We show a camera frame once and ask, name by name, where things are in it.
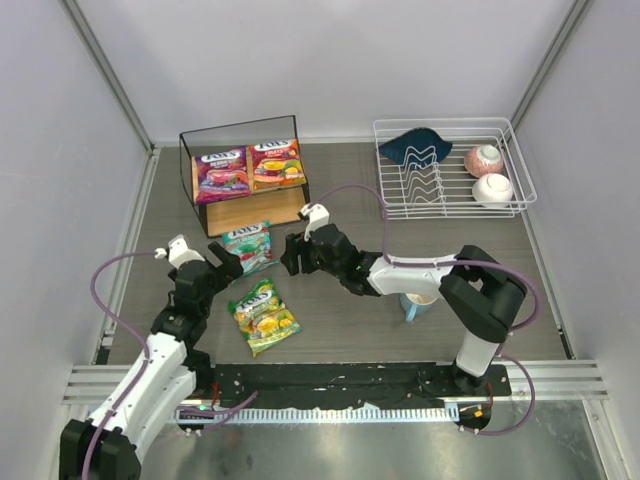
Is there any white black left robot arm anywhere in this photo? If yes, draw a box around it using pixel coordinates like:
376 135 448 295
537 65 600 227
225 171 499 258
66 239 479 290
58 235 243 479

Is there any pink patterned bowl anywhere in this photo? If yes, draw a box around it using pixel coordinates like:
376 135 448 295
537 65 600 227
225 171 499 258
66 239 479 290
464 144 504 178

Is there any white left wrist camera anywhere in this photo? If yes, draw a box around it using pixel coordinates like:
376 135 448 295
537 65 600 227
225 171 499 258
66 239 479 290
153 234 205 269

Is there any teal Fox's blossom candy bag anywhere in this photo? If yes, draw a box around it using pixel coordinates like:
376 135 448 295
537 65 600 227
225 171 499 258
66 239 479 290
222 221 277 276

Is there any green Fox's spring tea bag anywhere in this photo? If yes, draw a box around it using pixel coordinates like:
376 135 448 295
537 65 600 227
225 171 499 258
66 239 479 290
228 277 302 357

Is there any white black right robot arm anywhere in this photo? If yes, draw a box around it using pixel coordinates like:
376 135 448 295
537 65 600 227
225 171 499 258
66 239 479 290
280 224 528 393

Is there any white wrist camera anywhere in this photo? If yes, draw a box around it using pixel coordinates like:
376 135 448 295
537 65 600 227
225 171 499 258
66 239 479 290
298 203 330 241
153 234 205 269

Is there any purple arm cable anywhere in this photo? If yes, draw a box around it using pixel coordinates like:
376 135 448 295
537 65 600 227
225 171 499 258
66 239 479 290
79 249 261 480
312 183 544 435

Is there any white bowl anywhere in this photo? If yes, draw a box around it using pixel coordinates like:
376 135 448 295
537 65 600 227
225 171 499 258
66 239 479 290
472 173 514 209

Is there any orange Fox's fruits candy bag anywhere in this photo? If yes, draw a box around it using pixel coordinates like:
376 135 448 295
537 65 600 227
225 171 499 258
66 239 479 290
248 139 306 190

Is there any dark blue plate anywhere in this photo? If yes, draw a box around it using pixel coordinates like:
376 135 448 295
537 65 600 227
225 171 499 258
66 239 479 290
378 127 453 170

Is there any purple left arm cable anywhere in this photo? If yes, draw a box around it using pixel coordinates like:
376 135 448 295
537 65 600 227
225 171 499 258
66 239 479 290
79 249 261 480

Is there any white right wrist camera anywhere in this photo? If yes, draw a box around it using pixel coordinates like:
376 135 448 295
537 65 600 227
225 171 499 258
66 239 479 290
298 203 330 241

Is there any light blue mug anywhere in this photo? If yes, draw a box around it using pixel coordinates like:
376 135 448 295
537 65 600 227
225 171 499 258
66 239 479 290
399 293 438 323

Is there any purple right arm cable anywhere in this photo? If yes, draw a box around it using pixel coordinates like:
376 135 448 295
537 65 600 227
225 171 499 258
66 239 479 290
312 183 544 435

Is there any white wire dish rack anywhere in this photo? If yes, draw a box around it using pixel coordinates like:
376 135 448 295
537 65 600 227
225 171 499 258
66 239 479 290
373 117 537 220

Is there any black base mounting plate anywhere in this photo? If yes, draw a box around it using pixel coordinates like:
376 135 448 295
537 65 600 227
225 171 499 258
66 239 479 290
210 362 512 410

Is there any purple Fox's berries candy bag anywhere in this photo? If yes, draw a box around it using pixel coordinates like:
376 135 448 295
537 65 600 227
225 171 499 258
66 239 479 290
193 147 251 205

